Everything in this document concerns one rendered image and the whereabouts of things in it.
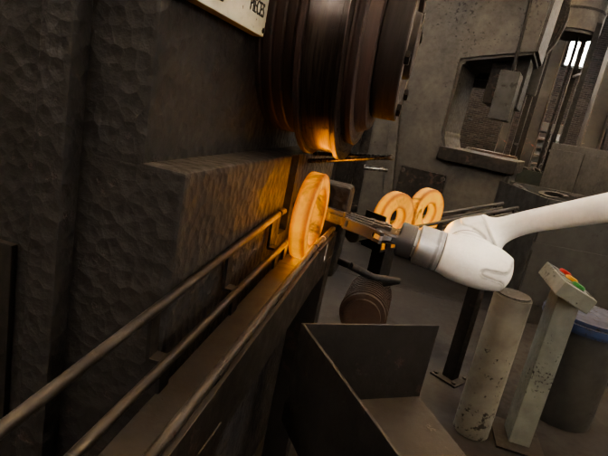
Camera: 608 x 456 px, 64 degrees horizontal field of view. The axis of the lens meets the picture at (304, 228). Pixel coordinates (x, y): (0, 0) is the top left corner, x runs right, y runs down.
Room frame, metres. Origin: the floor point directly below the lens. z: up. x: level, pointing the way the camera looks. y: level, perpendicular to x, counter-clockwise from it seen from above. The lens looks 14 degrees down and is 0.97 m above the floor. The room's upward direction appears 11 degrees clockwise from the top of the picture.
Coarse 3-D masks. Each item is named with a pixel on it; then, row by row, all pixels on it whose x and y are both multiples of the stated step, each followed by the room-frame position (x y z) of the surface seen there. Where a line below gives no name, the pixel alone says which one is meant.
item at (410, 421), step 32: (320, 352) 0.48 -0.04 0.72; (352, 352) 0.57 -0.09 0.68; (384, 352) 0.59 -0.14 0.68; (416, 352) 0.61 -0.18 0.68; (320, 384) 0.47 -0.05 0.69; (352, 384) 0.57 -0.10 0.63; (384, 384) 0.59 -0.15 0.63; (416, 384) 0.62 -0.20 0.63; (288, 416) 0.52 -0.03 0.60; (320, 416) 0.45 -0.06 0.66; (352, 416) 0.40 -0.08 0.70; (384, 416) 0.56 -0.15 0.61; (416, 416) 0.57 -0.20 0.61; (320, 448) 0.44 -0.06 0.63; (352, 448) 0.39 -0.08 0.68; (384, 448) 0.35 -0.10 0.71; (416, 448) 0.51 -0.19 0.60; (448, 448) 0.53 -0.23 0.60
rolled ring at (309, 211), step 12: (312, 180) 0.96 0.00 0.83; (324, 180) 0.99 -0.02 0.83; (300, 192) 0.93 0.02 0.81; (312, 192) 0.93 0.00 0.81; (324, 192) 1.03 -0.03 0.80; (300, 204) 0.92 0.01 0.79; (312, 204) 0.93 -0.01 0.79; (324, 204) 1.05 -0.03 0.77; (300, 216) 0.91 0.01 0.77; (312, 216) 1.06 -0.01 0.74; (324, 216) 1.07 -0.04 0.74; (300, 228) 0.91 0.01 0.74; (312, 228) 1.05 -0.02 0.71; (288, 240) 0.93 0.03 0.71; (300, 240) 0.91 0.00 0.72; (312, 240) 1.02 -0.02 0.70; (300, 252) 0.93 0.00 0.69
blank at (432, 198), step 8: (424, 192) 1.49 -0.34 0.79; (432, 192) 1.50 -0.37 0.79; (416, 200) 1.47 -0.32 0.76; (424, 200) 1.48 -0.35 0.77; (432, 200) 1.51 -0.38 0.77; (440, 200) 1.54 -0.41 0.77; (416, 208) 1.46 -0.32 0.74; (424, 208) 1.49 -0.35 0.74; (432, 208) 1.53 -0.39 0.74; (440, 208) 1.54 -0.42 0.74; (416, 216) 1.46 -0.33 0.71; (424, 216) 1.55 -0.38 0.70; (432, 216) 1.53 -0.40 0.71; (440, 216) 1.55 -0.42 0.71; (416, 224) 1.47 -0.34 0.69
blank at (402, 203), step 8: (392, 192) 1.40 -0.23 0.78; (400, 192) 1.41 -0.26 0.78; (384, 200) 1.37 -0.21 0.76; (392, 200) 1.37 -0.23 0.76; (400, 200) 1.39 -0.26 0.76; (408, 200) 1.42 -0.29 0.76; (376, 208) 1.37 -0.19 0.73; (384, 208) 1.36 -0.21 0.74; (392, 208) 1.38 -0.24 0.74; (400, 208) 1.41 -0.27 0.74; (408, 208) 1.43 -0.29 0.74; (400, 216) 1.43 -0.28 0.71; (408, 216) 1.44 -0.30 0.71; (392, 224) 1.43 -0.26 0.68; (400, 224) 1.42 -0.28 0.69
